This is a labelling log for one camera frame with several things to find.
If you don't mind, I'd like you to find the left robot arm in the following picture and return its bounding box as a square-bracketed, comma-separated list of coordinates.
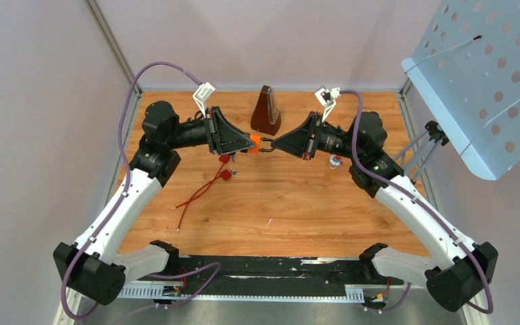
[53, 101, 257, 305]

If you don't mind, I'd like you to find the orange black padlock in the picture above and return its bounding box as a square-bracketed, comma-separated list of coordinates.
[247, 134, 262, 154]

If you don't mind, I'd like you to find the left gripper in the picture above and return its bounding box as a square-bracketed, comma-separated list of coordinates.
[167, 106, 256, 155]

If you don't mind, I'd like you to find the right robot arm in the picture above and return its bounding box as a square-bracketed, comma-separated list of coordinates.
[270, 112, 498, 312]

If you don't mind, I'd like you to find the purple cable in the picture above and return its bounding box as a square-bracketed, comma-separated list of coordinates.
[60, 62, 203, 321]
[341, 90, 495, 316]

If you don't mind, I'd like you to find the red cable lock upper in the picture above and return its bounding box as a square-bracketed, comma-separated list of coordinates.
[172, 153, 232, 211]

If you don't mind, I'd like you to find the blue perforated metal stand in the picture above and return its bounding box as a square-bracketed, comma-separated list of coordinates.
[402, 1, 520, 181]

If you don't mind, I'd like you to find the brown wooden metronome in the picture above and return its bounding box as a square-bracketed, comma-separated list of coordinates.
[251, 85, 282, 135]

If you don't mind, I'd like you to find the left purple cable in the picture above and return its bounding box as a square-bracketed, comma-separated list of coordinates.
[60, 62, 203, 321]

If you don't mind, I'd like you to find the red cable lock lower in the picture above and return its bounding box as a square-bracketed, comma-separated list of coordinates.
[174, 167, 239, 234]

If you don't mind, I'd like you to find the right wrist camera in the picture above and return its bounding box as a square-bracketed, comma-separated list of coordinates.
[314, 86, 341, 122]

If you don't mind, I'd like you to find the white cable duct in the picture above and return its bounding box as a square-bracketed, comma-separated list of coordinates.
[118, 282, 366, 303]

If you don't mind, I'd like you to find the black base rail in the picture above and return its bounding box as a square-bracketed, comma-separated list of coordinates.
[135, 255, 404, 298]

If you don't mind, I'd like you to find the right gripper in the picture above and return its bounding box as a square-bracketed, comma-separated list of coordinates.
[269, 112, 361, 162]

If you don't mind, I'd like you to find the red cable lock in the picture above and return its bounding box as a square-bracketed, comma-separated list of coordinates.
[174, 167, 239, 234]
[172, 153, 232, 211]

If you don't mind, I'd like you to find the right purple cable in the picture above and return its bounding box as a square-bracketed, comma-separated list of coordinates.
[341, 90, 495, 316]

